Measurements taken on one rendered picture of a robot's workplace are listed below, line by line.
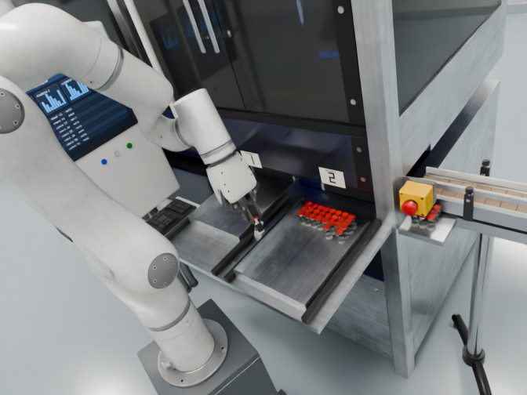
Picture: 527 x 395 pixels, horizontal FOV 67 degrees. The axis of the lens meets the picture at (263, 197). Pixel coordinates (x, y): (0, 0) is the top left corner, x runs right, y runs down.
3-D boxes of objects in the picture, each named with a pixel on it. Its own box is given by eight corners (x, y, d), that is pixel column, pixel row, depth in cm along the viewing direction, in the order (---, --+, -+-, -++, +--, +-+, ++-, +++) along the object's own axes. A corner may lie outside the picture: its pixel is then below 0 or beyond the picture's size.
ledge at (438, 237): (417, 205, 125) (417, 201, 124) (461, 215, 117) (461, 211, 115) (397, 233, 117) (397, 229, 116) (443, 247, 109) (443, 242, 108)
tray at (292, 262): (301, 208, 135) (299, 200, 133) (371, 229, 119) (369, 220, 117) (236, 277, 118) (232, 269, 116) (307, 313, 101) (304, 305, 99)
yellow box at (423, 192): (410, 196, 114) (409, 175, 110) (436, 201, 110) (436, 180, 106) (399, 211, 110) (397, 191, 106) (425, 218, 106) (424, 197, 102)
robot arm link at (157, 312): (164, 339, 86) (111, 265, 72) (115, 309, 97) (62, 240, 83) (200, 298, 93) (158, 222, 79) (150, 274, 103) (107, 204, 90)
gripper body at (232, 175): (225, 148, 99) (245, 186, 103) (195, 167, 93) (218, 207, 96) (243, 142, 94) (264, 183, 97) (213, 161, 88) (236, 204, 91)
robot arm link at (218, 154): (219, 142, 99) (224, 152, 100) (193, 157, 94) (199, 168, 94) (239, 135, 93) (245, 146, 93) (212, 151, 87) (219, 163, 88)
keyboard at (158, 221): (177, 200, 174) (175, 195, 173) (197, 208, 165) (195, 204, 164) (101, 260, 154) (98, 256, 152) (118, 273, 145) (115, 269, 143)
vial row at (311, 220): (303, 219, 130) (299, 209, 127) (350, 235, 119) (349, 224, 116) (299, 223, 129) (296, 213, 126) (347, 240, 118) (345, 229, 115)
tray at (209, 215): (249, 172, 163) (247, 164, 161) (300, 184, 146) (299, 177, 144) (190, 223, 145) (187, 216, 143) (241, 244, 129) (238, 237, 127)
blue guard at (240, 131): (74, 121, 236) (57, 92, 225) (373, 191, 114) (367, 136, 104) (73, 121, 236) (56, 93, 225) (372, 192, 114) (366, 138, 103)
